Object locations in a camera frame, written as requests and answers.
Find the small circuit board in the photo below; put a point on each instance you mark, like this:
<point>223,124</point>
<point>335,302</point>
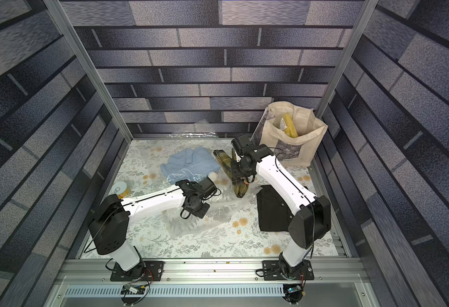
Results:
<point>132,290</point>
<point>292,293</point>

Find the clear plastic vacuum bag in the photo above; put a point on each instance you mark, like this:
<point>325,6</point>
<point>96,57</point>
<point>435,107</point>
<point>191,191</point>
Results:
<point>222,206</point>

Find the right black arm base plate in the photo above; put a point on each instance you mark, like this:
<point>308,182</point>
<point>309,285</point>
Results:
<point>276,270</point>

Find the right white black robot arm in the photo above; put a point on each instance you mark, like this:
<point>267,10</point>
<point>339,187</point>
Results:
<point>311,214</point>

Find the right small circuit board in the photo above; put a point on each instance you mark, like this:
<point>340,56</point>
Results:
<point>292,293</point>

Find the white vacuum bag valve cap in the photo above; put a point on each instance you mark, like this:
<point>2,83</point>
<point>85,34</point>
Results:
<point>213,176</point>

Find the left small circuit board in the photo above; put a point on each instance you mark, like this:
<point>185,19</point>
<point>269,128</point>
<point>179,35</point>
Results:
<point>132,290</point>

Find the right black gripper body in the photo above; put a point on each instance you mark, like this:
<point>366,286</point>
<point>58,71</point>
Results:
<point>236,169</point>

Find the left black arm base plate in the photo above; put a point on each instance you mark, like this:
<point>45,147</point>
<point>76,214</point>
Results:
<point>146,271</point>

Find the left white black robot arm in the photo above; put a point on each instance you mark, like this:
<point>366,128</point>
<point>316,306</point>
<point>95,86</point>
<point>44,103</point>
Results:
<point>108,224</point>

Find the light blue shirt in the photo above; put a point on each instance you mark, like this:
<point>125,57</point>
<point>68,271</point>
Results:
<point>189,164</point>

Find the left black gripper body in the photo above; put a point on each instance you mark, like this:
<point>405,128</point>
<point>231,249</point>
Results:
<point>201,208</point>

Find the yellow black plaid shirt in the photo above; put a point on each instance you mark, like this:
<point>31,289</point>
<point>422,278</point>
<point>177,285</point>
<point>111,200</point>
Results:
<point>231,168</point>

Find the yellow item in tote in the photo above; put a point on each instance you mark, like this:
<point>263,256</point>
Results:
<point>287,126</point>

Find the white round tape roll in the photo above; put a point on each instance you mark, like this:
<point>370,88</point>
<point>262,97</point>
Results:
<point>121,189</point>

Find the beige canvas tote bag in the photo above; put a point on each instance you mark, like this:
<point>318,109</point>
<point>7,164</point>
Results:
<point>298,151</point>

